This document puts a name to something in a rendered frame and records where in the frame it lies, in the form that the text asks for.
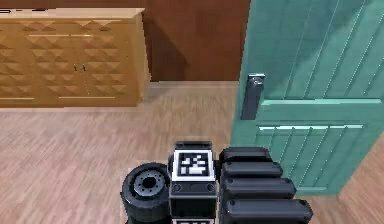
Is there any teal room door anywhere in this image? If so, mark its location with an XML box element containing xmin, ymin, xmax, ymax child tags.
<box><xmin>229</xmin><ymin>0</ymin><xmax>384</xmax><ymax>197</ymax></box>

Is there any light wooden cupboard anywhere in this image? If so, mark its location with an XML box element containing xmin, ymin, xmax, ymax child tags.
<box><xmin>0</xmin><ymin>7</ymin><xmax>152</xmax><ymax>108</ymax></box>

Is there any dark grey door handle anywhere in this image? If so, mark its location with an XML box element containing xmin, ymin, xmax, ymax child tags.
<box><xmin>240</xmin><ymin>73</ymin><xmax>266</xmax><ymax>121</ymax></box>

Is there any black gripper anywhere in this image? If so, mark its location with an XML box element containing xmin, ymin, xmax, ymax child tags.
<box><xmin>120</xmin><ymin>162</ymin><xmax>172</xmax><ymax>224</ymax></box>

